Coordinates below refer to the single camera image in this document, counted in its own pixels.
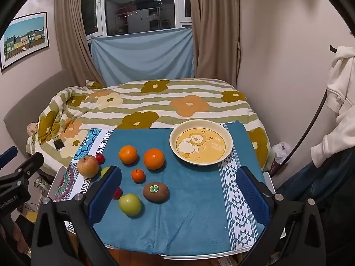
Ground grey bed headboard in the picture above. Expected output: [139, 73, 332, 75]
[3, 69, 73, 150]

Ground large orange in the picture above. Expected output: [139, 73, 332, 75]
[144, 149, 165, 170]

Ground patterned mandala mat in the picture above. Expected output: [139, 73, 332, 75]
[53, 128, 115, 203]

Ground light blue hanging cloth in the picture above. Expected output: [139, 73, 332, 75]
[90, 27, 195, 85]

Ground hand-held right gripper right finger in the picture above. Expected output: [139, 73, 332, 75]
[236, 166, 326, 266]

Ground framed wall poster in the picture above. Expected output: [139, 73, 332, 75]
[0, 12, 50, 72]

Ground white hoodie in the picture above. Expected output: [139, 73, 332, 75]
[311, 46, 355, 168]

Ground red yellow apple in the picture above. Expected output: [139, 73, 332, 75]
[77, 156, 99, 178]

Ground floral striped blanket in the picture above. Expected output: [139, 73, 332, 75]
[26, 78, 275, 172]

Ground cream cartoon print plate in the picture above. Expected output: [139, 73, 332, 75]
[169, 119, 233, 166]

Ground white plastic bag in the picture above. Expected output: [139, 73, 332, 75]
[272, 142, 292, 164]

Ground window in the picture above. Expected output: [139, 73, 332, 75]
[80, 0, 192, 41]

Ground medium orange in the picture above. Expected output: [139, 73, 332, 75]
[119, 145, 138, 164]

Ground small mandarin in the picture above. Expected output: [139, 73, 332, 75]
[131, 169, 146, 183]

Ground beige curtain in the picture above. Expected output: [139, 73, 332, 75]
[190, 0, 240, 86]
[54, 0, 106, 86]

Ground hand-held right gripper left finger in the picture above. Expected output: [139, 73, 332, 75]
[31, 166, 122, 266]

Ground blue jeans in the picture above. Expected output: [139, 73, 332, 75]
[277, 147, 355, 228]

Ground blue tablecloth with triangle band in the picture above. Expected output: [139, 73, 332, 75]
[91, 120, 267, 255]

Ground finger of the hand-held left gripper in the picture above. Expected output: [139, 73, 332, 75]
[0, 152, 45, 185]
[0, 146, 18, 169]

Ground brown kiwi with sticker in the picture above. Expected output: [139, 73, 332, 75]
[143, 182, 170, 203]

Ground black curved tube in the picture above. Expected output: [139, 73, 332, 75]
[270, 89, 329, 176]

